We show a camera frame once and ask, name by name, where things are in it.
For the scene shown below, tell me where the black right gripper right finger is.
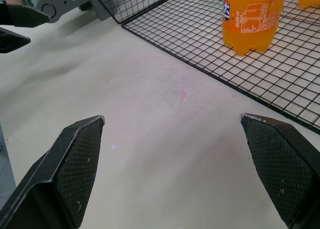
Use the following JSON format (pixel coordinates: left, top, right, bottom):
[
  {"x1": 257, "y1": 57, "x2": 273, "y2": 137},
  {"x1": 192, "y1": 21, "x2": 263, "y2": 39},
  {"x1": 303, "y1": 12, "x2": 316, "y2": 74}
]
[{"x1": 239, "y1": 113, "x2": 320, "y2": 229}]

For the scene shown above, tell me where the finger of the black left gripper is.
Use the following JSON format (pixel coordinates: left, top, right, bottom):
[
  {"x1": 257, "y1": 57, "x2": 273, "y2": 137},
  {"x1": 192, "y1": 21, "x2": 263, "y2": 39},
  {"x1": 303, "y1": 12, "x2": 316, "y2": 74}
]
[
  {"x1": 0, "y1": 2, "x2": 50, "y2": 29},
  {"x1": 0, "y1": 26, "x2": 32, "y2": 55}
]

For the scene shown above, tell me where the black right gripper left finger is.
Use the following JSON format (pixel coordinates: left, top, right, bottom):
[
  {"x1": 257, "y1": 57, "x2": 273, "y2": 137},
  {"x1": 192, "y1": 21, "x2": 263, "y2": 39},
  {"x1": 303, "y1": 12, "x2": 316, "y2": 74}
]
[{"x1": 0, "y1": 115, "x2": 106, "y2": 229}]

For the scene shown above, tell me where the black wire rack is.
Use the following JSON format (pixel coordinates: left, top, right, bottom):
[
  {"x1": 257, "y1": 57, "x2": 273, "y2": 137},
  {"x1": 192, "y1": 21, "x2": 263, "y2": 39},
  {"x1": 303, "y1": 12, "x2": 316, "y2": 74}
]
[{"x1": 91, "y1": 0, "x2": 320, "y2": 135}]

